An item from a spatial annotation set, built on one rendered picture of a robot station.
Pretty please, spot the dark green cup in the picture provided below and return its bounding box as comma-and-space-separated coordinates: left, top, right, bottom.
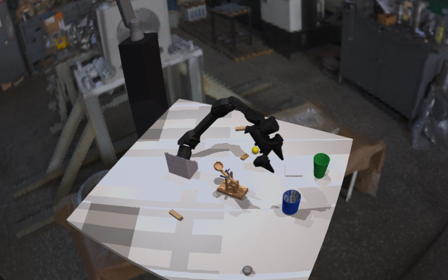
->
313, 153, 330, 179

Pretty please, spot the blue mug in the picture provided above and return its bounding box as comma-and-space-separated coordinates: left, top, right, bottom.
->
282, 190, 301, 216

